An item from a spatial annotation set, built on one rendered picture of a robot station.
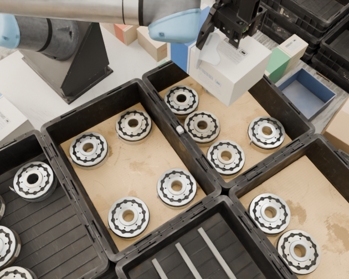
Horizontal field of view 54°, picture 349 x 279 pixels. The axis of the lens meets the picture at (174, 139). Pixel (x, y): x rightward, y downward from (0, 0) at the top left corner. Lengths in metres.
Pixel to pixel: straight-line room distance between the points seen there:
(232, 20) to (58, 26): 0.58
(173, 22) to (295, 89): 0.84
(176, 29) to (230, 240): 0.56
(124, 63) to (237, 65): 0.65
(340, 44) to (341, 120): 0.95
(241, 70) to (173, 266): 0.48
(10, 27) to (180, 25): 0.57
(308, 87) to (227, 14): 0.69
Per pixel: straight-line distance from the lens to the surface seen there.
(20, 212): 0.97
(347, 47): 1.98
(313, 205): 0.97
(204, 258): 0.88
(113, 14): 0.53
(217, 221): 0.90
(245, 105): 1.05
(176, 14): 0.51
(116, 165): 0.95
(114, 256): 0.78
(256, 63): 0.74
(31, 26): 1.02
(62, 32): 1.08
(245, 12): 0.65
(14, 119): 1.15
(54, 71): 1.17
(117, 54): 1.33
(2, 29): 0.99
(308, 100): 1.28
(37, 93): 1.29
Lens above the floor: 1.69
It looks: 63 degrees down
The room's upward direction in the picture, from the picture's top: 1 degrees clockwise
